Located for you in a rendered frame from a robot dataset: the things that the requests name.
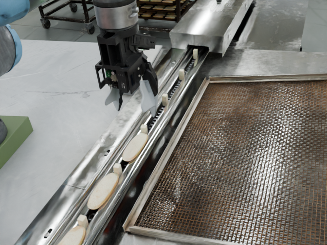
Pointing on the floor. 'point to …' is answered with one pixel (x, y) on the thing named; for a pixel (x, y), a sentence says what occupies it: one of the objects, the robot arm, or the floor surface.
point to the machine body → (272, 26)
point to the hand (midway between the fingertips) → (136, 107)
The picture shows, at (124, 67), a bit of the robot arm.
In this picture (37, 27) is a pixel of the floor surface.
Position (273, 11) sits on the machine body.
